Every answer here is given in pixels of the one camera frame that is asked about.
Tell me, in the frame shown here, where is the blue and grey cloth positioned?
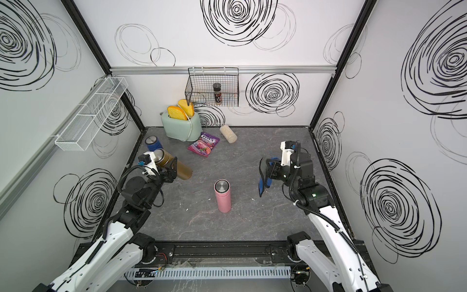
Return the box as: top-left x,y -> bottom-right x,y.
258,157 -> 280,197

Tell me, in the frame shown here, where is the gold thermos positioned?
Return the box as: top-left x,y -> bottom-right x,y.
153,148 -> 193,180

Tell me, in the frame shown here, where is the blue thermos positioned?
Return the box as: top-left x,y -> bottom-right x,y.
145,136 -> 163,152

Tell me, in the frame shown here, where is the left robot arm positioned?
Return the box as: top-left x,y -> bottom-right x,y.
34,155 -> 178,292

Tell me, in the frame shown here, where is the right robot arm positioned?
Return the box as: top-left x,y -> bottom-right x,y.
259,141 -> 392,292

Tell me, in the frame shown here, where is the pink thermos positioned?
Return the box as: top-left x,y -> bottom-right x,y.
214,180 -> 231,213

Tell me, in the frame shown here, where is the purple candy bag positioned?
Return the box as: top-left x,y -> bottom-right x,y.
187,132 -> 220,157

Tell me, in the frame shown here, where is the mint green toaster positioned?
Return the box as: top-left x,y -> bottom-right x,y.
161,111 -> 202,142

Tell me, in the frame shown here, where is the front yellow toast slice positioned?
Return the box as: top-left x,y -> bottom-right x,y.
167,106 -> 189,120

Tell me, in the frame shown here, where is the yellow toast slice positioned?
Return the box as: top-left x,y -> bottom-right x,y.
178,99 -> 195,118
167,106 -> 189,120

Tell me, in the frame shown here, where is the clear jar of oats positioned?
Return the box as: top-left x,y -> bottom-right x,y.
220,124 -> 238,144

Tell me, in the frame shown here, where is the rear yellow toast slice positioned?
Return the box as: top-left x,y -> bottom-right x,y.
178,99 -> 195,118

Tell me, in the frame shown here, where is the dark spice bottle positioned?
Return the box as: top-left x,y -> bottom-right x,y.
212,83 -> 223,105

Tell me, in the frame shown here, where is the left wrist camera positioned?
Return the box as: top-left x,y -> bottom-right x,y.
137,152 -> 159,176

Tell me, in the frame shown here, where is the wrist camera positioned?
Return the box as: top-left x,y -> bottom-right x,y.
280,141 -> 296,167
137,152 -> 159,176

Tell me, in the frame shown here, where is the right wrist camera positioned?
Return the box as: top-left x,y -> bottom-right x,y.
280,141 -> 296,167

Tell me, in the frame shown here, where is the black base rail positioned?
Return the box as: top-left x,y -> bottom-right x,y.
72,240 -> 369,264

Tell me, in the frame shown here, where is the black wire basket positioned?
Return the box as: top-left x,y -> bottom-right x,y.
185,67 -> 240,107

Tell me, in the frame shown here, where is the white mesh wall shelf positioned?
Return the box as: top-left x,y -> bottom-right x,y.
55,76 -> 128,152

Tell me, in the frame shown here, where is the white slotted cable duct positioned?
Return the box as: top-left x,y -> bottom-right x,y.
123,266 -> 291,281

